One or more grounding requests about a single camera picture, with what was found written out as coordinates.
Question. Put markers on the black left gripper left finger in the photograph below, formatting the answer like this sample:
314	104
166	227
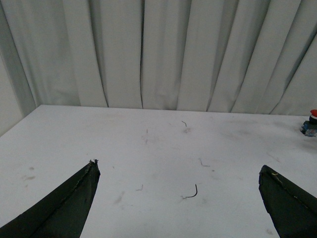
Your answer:
60	214

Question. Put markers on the red push button switch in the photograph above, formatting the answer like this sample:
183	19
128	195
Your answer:
309	127

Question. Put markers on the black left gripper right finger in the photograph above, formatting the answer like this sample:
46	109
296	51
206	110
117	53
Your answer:
293	210

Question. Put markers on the white curtain backdrop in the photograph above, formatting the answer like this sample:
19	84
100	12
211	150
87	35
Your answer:
232	56

